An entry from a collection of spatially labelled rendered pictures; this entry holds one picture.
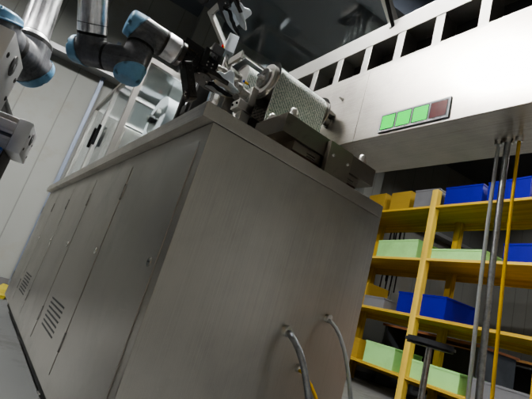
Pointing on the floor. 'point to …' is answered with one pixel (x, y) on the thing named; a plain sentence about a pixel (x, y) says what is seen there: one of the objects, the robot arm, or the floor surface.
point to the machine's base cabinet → (191, 278)
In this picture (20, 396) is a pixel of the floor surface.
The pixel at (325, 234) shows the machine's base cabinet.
